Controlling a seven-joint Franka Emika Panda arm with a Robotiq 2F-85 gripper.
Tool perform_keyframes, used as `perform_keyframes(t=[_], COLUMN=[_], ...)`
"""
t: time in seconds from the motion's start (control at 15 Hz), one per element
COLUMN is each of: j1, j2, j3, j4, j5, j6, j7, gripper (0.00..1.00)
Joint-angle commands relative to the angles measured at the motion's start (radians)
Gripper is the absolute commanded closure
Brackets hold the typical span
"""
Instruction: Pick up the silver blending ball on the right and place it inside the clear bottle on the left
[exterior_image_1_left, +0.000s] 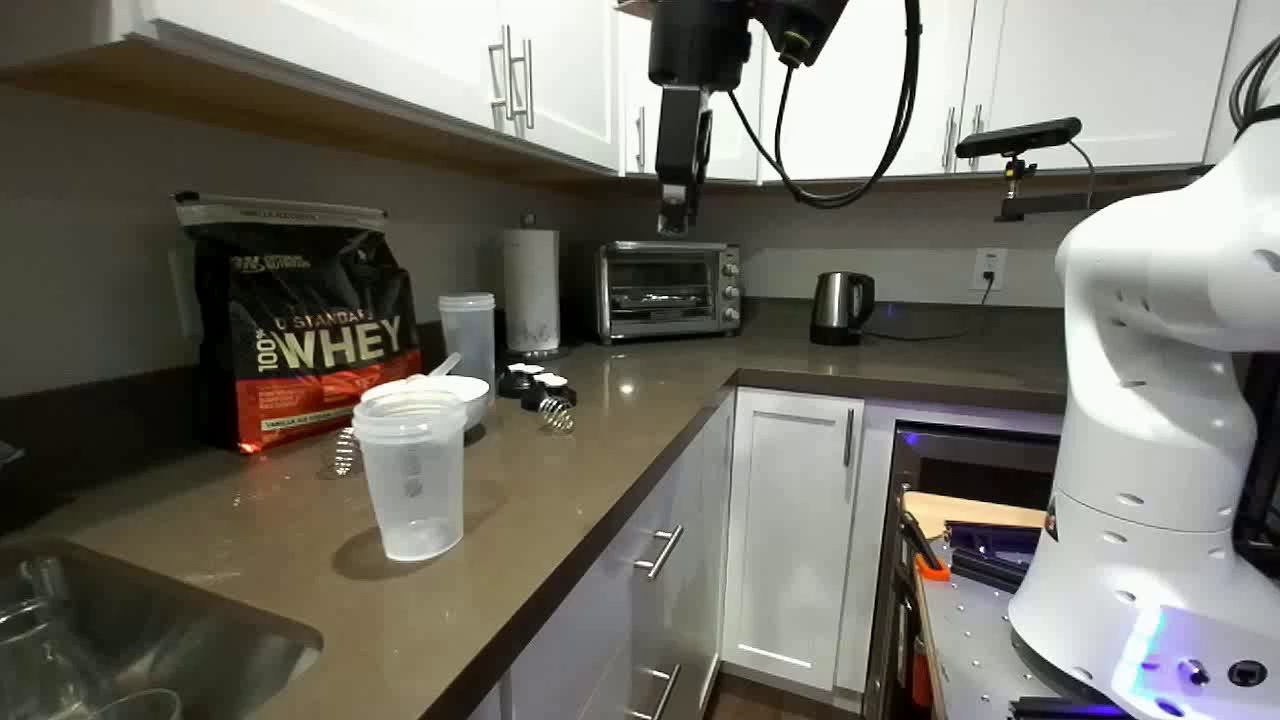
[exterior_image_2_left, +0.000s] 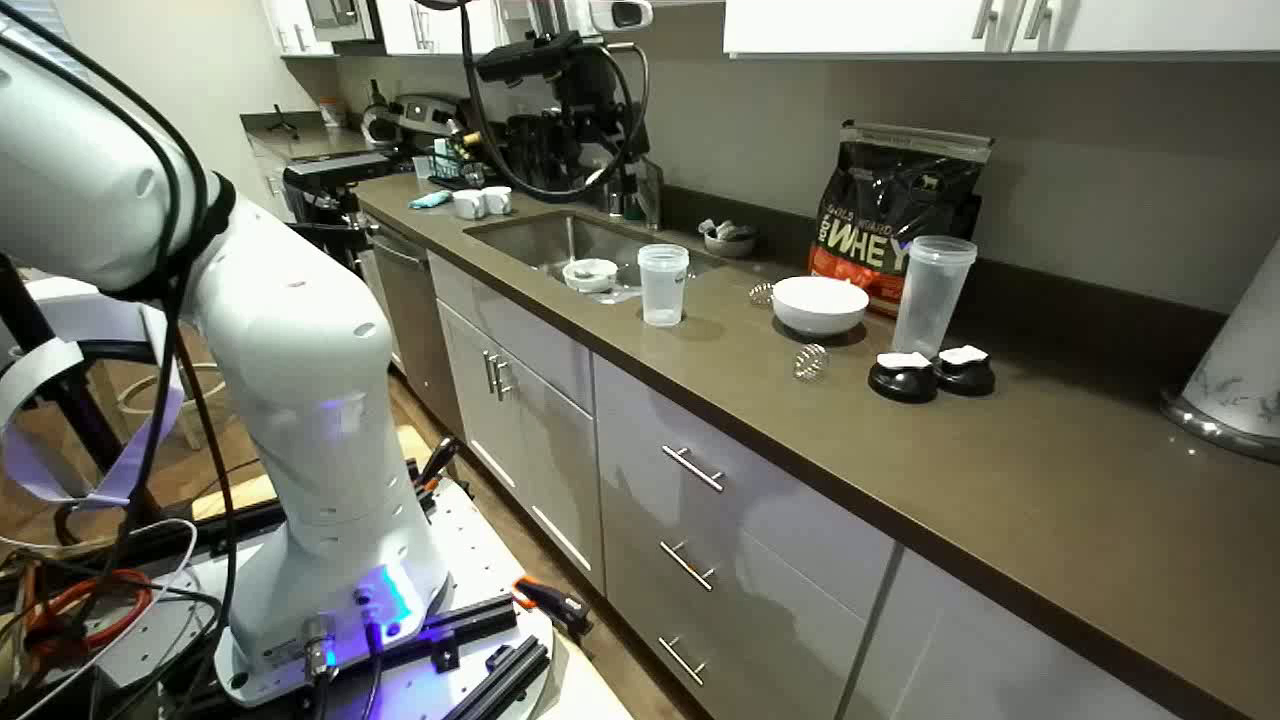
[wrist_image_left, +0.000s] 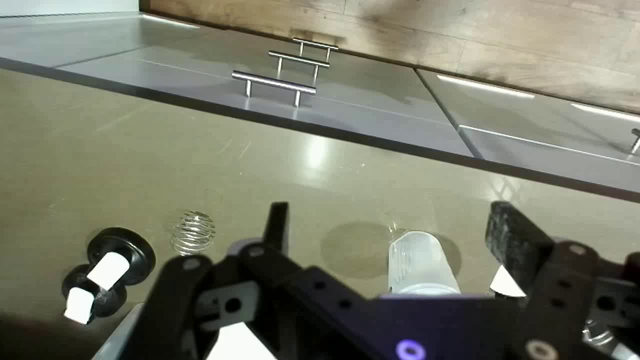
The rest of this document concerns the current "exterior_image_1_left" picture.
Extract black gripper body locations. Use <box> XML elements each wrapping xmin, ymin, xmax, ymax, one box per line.
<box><xmin>649</xmin><ymin>0</ymin><xmax>755</xmax><ymax>97</ymax></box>

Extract tall clear plastic bottle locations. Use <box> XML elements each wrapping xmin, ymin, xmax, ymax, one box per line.
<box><xmin>436</xmin><ymin>288</ymin><xmax>498</xmax><ymax>393</ymax></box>

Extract clear shaker bottle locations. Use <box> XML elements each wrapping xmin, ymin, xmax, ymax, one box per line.
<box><xmin>349</xmin><ymin>388</ymin><xmax>470</xmax><ymax>566</ymax></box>

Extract silver toaster oven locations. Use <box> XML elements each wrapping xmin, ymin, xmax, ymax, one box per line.
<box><xmin>586</xmin><ymin>237</ymin><xmax>749</xmax><ymax>349</ymax></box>

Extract white paper towel roll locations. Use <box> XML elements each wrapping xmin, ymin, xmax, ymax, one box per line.
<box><xmin>498</xmin><ymin>218</ymin><xmax>563</xmax><ymax>359</ymax></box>

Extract stainless electric kettle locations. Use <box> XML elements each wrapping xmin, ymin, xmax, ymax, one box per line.
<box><xmin>806</xmin><ymin>269</ymin><xmax>881</xmax><ymax>349</ymax></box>

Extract black shaker lid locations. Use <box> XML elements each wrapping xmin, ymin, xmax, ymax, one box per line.
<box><xmin>496</xmin><ymin>354</ymin><xmax>550</xmax><ymax>400</ymax></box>
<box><xmin>516</xmin><ymin>370</ymin><xmax>581</xmax><ymax>414</ymax></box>

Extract white bowl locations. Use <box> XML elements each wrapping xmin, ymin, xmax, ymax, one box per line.
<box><xmin>357</xmin><ymin>370</ymin><xmax>496</xmax><ymax>435</ymax></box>

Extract white upper cabinet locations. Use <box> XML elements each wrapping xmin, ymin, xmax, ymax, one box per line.
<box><xmin>613</xmin><ymin>0</ymin><xmax>1280</xmax><ymax>186</ymax></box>
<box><xmin>0</xmin><ymin>0</ymin><xmax>624</xmax><ymax>182</ymax></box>

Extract white base cabinet with drawers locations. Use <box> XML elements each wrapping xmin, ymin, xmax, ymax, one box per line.
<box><xmin>465</xmin><ymin>393</ymin><xmax>737</xmax><ymax>720</ymax></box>

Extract white cabinet door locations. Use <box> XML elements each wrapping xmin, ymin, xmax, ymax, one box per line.
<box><xmin>718</xmin><ymin>385</ymin><xmax>871</xmax><ymax>697</ymax></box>

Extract black red whey protein bag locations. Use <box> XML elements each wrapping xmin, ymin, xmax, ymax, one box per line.
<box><xmin>173</xmin><ymin>186</ymin><xmax>427</xmax><ymax>455</ymax></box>

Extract dark built-in appliance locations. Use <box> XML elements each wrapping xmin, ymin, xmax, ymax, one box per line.
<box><xmin>871</xmin><ymin>402</ymin><xmax>1069</xmax><ymax>720</ymax></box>

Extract wooden board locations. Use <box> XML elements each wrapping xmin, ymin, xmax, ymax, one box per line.
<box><xmin>901</xmin><ymin>486</ymin><xmax>1050</xmax><ymax>541</ymax></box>

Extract orange black clamp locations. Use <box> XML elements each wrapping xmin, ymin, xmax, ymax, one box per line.
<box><xmin>890</xmin><ymin>500</ymin><xmax>961</xmax><ymax>589</ymax></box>

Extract black metal bars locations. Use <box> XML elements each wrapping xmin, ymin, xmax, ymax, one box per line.
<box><xmin>939</xmin><ymin>514</ymin><xmax>1050</xmax><ymax>591</ymax></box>

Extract perforated robot mounting table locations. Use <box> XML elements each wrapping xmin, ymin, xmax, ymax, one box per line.
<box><xmin>916</xmin><ymin>563</ymin><xmax>1280</xmax><ymax>720</ymax></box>

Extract stainless steel sink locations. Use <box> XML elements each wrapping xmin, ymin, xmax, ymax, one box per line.
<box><xmin>0</xmin><ymin>537</ymin><xmax>326</xmax><ymax>720</ymax></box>

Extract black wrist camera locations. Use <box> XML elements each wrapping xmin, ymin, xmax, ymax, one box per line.
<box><xmin>755</xmin><ymin>0</ymin><xmax>852</xmax><ymax>72</ymax></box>

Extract silver cabinet handle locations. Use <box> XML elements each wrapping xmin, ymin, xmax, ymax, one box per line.
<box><xmin>509</xmin><ymin>34</ymin><xmax>541</xmax><ymax>136</ymax></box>
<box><xmin>482</xmin><ymin>24</ymin><xmax>516</xmax><ymax>131</ymax></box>

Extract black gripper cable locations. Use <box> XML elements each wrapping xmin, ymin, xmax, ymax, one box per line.
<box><xmin>723</xmin><ymin>0</ymin><xmax>927</xmax><ymax>210</ymax></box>

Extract black stereo camera on mount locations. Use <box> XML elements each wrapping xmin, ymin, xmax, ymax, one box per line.
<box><xmin>953</xmin><ymin>111</ymin><xmax>1098</xmax><ymax>226</ymax></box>

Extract silver drawer handle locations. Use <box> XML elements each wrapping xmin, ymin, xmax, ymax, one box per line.
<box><xmin>631</xmin><ymin>525</ymin><xmax>686</xmax><ymax>582</ymax></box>
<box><xmin>624</xmin><ymin>660</ymin><xmax>681</xmax><ymax>720</ymax></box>

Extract black cable bundle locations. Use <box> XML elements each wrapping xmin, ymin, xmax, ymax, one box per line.
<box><xmin>1223</xmin><ymin>31</ymin><xmax>1280</xmax><ymax>136</ymax></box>

